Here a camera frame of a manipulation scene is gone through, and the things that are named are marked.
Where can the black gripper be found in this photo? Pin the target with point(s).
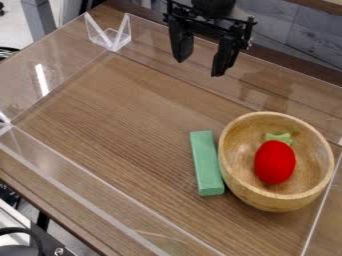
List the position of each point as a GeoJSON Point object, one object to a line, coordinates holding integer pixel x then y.
{"type": "Point", "coordinates": [211, 18]}

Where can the brown wooden bowl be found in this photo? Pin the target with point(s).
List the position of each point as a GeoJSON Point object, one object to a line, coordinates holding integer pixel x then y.
{"type": "Point", "coordinates": [239, 141]}

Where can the green rectangular stick block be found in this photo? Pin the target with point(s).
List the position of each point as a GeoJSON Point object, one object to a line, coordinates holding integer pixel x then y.
{"type": "Point", "coordinates": [204, 156]}

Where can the red plush strawberry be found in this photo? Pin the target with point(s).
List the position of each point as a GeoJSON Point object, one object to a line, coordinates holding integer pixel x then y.
{"type": "Point", "coordinates": [274, 160]}

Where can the black table leg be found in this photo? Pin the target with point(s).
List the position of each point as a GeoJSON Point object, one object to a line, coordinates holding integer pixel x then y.
{"type": "Point", "coordinates": [43, 221]}

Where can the clear acrylic enclosure wall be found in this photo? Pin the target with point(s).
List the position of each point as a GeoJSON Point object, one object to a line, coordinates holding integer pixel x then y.
{"type": "Point", "coordinates": [99, 107]}

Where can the grey post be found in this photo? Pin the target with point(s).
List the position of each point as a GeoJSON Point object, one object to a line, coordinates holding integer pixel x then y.
{"type": "Point", "coordinates": [39, 17]}

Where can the black clamp with cable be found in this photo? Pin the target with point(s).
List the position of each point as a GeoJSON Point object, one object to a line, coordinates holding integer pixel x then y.
{"type": "Point", "coordinates": [28, 242]}

